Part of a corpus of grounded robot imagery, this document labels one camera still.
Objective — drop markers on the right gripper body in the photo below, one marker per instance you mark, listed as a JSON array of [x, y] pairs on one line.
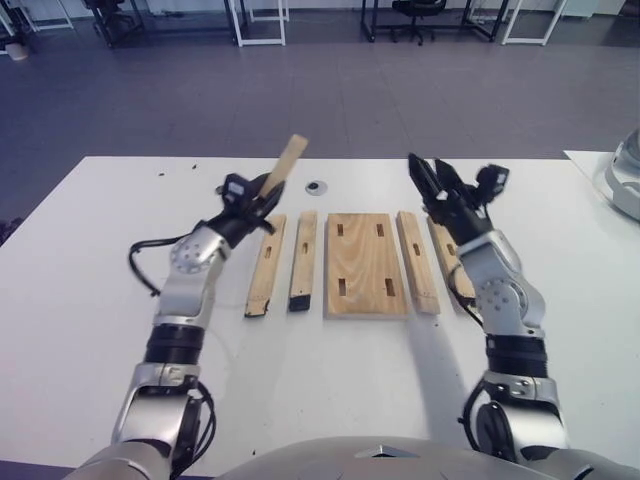
[[457, 215]]

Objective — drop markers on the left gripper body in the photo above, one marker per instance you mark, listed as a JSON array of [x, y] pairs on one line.
[[239, 226]]

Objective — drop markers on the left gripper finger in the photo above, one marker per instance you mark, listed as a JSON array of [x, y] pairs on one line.
[[275, 200], [260, 186]]

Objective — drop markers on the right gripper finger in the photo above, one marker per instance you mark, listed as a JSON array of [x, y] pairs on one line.
[[450, 176], [424, 176]]

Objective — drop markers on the wooden bar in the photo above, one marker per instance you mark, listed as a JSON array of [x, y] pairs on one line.
[[282, 165]]

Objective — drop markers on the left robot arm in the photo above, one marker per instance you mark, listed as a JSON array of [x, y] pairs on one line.
[[184, 295]]

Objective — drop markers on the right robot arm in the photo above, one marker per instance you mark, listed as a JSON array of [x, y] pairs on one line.
[[505, 300]]

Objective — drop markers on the wooden leg with black cap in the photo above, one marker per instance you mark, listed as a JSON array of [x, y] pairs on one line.
[[304, 255]]

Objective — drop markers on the wooden seat board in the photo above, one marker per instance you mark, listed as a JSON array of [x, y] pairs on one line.
[[365, 265]]

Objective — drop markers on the black office chair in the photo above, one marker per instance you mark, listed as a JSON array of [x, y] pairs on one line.
[[417, 12]]

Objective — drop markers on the white grey rounded device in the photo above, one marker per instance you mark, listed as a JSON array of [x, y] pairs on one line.
[[622, 175]]

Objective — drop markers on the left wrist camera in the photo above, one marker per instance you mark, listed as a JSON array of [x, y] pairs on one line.
[[235, 189]]

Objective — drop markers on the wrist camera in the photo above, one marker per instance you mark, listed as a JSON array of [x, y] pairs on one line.
[[492, 181], [235, 189]]

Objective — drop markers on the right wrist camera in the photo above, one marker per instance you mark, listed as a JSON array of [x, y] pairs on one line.
[[492, 181]]

